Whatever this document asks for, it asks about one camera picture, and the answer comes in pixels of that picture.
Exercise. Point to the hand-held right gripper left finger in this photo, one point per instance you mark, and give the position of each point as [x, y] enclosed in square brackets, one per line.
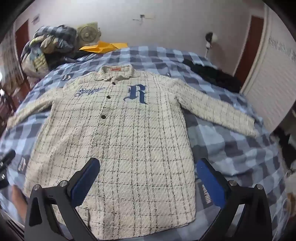
[86, 178]

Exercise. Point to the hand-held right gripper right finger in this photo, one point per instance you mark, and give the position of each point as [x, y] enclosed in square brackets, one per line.
[209, 180]

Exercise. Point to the cream plaid button shirt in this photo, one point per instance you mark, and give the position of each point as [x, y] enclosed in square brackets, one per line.
[138, 139]

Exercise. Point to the black clothes pile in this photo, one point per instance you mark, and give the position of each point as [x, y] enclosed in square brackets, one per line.
[215, 74]

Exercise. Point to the blue checkered bed sheet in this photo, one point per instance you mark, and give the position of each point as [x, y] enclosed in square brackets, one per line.
[231, 150]

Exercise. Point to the white wardrobe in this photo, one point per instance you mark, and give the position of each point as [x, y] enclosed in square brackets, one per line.
[272, 81]

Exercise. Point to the red-brown door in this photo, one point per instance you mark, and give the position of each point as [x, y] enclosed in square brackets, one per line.
[249, 46]
[22, 37]

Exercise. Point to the pile of checkered bedding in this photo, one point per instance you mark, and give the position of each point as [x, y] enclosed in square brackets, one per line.
[50, 44]

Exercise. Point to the yellow paper envelope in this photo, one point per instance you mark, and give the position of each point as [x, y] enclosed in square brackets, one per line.
[101, 47]

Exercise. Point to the beige box fan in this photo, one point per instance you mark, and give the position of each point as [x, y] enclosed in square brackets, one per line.
[87, 33]

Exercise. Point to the black wall lamp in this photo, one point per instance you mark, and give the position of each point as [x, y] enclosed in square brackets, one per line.
[209, 38]

